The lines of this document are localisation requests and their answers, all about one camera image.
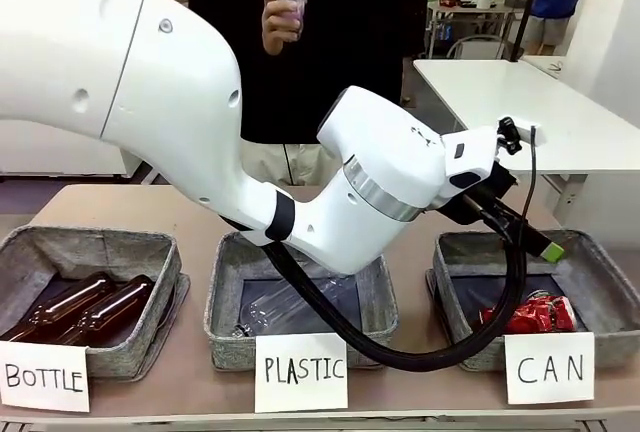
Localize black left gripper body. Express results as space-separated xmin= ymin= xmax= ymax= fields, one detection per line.
xmin=439 ymin=159 xmax=522 ymax=227

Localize red crushed can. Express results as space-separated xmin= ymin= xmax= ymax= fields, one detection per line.
xmin=478 ymin=289 xmax=579 ymax=339

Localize large clear plastic bottle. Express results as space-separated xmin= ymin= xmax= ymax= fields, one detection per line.
xmin=233 ymin=273 xmax=352 ymax=339

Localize brown glass bottle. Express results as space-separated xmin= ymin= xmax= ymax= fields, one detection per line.
xmin=55 ymin=273 xmax=157 ymax=349
xmin=5 ymin=270 xmax=115 ymax=342

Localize grey fabric basket can label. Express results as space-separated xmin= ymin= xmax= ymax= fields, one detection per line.
xmin=424 ymin=229 xmax=640 ymax=373

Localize white paper sign CAN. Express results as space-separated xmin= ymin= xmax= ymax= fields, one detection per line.
xmin=503 ymin=331 xmax=596 ymax=405

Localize grey fabric basket plastic label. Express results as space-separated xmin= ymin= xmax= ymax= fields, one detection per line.
xmin=203 ymin=229 xmax=401 ymax=373

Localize grey fabric basket bottle label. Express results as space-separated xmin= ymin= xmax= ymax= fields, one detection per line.
xmin=0 ymin=224 xmax=192 ymax=384

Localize person's right hand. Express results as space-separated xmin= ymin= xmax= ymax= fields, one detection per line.
xmin=261 ymin=0 xmax=305 ymax=57

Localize grey chair back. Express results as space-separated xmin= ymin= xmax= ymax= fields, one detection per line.
xmin=445 ymin=33 xmax=507 ymax=61

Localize cluttered background table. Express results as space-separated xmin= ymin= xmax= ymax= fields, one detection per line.
xmin=426 ymin=0 xmax=525 ymax=59

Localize person's beige trousers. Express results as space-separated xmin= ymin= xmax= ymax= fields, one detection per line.
xmin=243 ymin=139 xmax=337 ymax=187

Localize black pole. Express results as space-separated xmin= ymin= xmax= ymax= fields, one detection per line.
xmin=509 ymin=0 xmax=547 ymax=64

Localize person in dark clothes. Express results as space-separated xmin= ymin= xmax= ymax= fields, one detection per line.
xmin=402 ymin=0 xmax=437 ymax=59

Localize person in black jacket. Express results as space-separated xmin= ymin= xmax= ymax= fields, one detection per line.
xmin=172 ymin=0 xmax=407 ymax=146

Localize white paper sign PLASTIC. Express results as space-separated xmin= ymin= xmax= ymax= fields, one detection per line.
xmin=254 ymin=332 xmax=349 ymax=414

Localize white paper sign BOTTLE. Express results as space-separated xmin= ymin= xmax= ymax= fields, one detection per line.
xmin=0 ymin=340 xmax=92 ymax=413

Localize thin black camera cable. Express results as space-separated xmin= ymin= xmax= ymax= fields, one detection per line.
xmin=519 ymin=124 xmax=539 ymax=226

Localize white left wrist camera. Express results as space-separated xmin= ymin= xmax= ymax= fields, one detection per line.
xmin=496 ymin=116 xmax=547 ymax=157

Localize black left arm cable sleeve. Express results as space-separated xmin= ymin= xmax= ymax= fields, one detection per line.
xmin=219 ymin=200 xmax=530 ymax=372

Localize black left arm strap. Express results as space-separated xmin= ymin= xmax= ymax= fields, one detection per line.
xmin=264 ymin=190 xmax=297 ymax=244

